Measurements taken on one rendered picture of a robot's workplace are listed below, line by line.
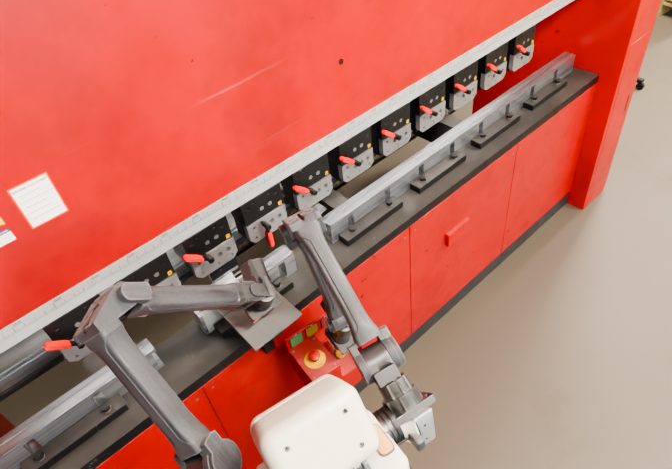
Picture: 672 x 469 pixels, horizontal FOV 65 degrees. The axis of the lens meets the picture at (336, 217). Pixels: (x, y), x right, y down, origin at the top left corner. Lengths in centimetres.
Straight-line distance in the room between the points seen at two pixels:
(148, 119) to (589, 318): 234
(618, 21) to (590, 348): 155
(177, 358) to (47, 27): 107
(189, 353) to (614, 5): 240
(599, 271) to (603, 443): 98
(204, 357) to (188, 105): 83
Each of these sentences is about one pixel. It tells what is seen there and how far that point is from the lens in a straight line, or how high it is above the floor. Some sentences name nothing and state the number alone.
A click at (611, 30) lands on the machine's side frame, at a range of 300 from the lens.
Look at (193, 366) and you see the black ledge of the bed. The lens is 180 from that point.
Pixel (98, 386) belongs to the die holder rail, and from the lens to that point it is 177.
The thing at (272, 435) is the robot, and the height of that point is 139.
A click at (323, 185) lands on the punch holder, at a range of 180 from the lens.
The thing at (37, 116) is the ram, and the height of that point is 179.
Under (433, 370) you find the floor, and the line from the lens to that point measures 270.
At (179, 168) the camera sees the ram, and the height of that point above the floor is 151.
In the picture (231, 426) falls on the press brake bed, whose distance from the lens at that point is 207.
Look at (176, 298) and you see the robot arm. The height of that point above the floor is 141.
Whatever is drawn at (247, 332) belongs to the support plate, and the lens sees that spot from 166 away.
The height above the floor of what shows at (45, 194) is 162.
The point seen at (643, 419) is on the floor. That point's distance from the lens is 277.
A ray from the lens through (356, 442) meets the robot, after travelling 108.
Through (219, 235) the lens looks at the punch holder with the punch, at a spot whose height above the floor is 124.
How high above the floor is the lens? 231
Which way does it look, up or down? 42 degrees down
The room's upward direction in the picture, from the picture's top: 8 degrees counter-clockwise
